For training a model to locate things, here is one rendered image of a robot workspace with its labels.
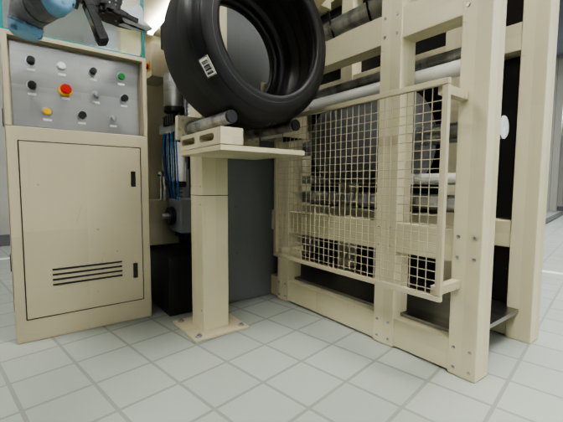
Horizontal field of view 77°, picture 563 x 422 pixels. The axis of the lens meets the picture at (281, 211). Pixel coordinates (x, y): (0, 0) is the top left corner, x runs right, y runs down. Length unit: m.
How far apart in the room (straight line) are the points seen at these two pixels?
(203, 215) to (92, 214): 0.51
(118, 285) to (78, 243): 0.27
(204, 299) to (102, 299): 0.49
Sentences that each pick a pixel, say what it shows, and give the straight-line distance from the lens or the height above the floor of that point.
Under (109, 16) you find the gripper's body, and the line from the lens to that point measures 1.26.
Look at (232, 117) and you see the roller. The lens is 1.24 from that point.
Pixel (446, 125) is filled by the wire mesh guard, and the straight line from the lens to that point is 1.21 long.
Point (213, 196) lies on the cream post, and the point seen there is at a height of 0.62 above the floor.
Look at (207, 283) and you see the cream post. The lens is 1.65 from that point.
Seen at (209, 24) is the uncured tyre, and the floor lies 1.16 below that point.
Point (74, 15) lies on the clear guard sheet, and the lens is 1.96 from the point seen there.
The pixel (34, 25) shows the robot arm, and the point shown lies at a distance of 1.18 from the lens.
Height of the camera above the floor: 0.67
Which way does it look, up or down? 4 degrees down
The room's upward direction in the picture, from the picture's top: straight up
